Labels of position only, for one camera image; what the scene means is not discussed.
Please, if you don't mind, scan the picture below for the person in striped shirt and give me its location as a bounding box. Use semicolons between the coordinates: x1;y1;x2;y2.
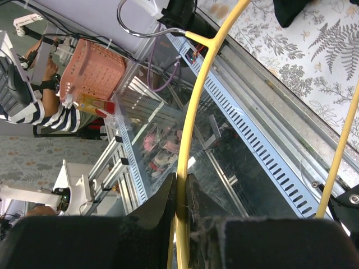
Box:
0;39;85;133

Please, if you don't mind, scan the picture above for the orange plastic basket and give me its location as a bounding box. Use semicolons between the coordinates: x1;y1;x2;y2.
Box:
59;39;126;102

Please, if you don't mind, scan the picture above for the yellow hanger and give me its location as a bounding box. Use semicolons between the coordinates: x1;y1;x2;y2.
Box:
117;0;359;269

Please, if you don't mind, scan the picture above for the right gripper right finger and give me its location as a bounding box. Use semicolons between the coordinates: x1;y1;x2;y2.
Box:
186;174;358;268

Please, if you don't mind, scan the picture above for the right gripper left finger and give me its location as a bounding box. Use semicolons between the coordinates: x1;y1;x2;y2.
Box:
1;173;176;268

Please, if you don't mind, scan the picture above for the bottle with yellow liquid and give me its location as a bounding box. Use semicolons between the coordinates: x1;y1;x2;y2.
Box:
63;94;116;118

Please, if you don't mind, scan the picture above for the black t shirt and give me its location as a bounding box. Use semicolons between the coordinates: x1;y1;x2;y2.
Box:
273;0;311;28

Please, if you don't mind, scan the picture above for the aluminium rail frame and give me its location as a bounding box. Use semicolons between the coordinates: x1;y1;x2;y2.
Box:
89;11;359;219

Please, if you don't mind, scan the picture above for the floral table mat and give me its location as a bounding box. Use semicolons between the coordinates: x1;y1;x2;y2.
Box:
196;0;359;146

